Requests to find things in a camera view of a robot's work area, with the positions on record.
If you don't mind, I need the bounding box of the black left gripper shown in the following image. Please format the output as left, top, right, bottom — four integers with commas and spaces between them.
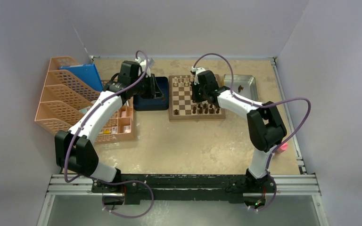
131, 73, 164, 99

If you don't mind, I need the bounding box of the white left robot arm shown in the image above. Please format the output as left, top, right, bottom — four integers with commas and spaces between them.
54, 58, 163, 193

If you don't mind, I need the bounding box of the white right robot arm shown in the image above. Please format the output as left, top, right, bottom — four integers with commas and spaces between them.
191, 67, 287, 192

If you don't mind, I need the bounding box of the row of light chess pieces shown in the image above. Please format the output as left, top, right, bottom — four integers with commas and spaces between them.
171, 75, 195, 88

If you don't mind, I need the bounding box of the wooden chess board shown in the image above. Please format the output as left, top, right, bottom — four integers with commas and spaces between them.
168, 75, 226, 121

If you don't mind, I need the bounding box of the pile of dark chess pieces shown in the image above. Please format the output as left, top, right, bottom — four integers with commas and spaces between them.
238, 85, 244, 93

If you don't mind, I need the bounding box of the dark blue tin box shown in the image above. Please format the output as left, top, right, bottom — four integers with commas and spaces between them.
133, 77, 169, 111

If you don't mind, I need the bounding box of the gold metal tin tray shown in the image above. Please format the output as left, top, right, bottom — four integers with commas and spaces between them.
223, 74, 259, 101

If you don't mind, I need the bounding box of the orange plastic basket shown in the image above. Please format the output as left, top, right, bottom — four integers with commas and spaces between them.
95, 97, 135, 144

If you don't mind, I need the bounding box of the blue folder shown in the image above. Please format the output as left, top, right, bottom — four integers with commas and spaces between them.
59, 63, 103, 92

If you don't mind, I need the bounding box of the orange plastic file rack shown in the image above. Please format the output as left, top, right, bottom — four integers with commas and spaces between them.
34, 56, 100, 135

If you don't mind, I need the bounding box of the pink capped bottle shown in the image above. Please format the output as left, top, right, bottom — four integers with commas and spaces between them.
277, 143, 288, 153

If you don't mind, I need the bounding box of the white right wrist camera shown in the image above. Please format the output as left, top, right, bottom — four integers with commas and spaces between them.
191, 67, 206, 85

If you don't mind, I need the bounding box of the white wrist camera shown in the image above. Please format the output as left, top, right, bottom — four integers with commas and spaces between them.
191, 67, 206, 85
135, 57, 155, 77

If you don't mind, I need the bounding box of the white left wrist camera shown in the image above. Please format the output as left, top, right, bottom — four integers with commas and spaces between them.
135, 57, 155, 77

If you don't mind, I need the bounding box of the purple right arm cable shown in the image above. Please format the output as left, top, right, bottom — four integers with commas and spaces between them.
192, 53, 312, 213

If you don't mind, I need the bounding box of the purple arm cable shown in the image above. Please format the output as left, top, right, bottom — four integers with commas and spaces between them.
63, 50, 150, 185
192, 53, 312, 213

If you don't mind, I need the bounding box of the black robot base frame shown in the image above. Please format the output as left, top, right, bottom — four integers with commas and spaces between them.
91, 174, 276, 207

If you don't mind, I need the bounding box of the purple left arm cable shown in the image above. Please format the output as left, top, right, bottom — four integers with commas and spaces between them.
63, 50, 150, 185

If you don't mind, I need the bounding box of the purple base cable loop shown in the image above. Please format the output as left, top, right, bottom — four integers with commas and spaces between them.
101, 181, 156, 219

